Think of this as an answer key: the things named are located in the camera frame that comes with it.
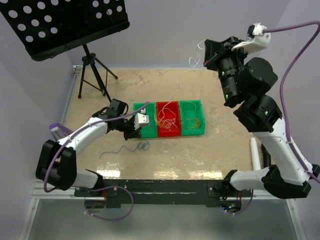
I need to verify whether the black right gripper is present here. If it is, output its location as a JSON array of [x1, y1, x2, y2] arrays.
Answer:
[[204, 35, 252, 104]]

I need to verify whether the white wire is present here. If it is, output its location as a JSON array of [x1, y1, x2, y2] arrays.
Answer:
[[159, 41, 207, 118]]

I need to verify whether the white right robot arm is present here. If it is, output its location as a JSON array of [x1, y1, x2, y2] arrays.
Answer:
[[203, 36, 320, 199]]

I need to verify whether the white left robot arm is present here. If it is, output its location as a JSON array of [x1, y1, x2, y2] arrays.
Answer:
[[35, 98, 149, 196]]

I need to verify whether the left green plastic bin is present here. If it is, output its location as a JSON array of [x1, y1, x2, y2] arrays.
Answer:
[[140, 102, 158, 139]]

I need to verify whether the green plastic bin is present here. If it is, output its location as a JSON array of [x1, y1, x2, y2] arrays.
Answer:
[[178, 100, 206, 136], [140, 102, 158, 139]]

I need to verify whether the red plastic bin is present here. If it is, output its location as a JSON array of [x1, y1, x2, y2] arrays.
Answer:
[[155, 101, 182, 138]]

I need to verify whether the right green plastic bin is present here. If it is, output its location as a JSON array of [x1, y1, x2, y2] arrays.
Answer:
[[178, 100, 206, 136]]

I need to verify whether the purple stand device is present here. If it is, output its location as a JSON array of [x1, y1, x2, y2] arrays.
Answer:
[[49, 122, 73, 145]]

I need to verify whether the black microphone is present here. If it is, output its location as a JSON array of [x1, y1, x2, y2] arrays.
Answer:
[[261, 144, 271, 168]]

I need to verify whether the white plastic tube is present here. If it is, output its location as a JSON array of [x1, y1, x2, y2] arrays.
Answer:
[[250, 137, 262, 171]]

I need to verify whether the black music stand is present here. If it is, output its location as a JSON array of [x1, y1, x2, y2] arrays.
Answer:
[[0, 0, 130, 98]]

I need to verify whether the blue grey wire clump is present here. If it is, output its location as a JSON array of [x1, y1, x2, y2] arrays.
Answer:
[[98, 139, 151, 160]]

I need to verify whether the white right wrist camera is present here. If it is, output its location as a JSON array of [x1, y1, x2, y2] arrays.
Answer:
[[231, 23, 271, 54]]

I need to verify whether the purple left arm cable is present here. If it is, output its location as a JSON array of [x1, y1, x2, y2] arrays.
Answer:
[[43, 101, 151, 193]]

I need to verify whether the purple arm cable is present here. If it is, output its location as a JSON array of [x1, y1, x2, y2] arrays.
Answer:
[[43, 101, 151, 193], [263, 21, 320, 185]]

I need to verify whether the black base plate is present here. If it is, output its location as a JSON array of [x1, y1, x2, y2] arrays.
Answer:
[[74, 177, 252, 208]]

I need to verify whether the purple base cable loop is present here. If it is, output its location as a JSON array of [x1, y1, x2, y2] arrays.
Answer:
[[83, 186, 135, 221]]

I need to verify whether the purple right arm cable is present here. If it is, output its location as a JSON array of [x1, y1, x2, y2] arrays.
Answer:
[[263, 21, 320, 185]]

